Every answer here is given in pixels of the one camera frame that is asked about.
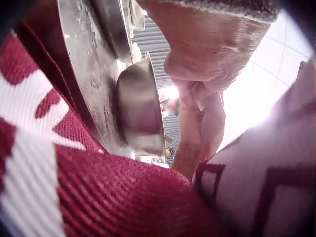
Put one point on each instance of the large steel pan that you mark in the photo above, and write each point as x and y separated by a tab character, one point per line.
113	27

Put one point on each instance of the small steel bowl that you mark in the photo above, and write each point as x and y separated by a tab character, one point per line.
138	106

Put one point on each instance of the clear plastic container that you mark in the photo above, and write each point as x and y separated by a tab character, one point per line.
137	17

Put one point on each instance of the person's left hand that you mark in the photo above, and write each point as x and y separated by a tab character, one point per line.
209	49

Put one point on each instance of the person's left fingers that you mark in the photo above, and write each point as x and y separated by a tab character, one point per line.
212	123

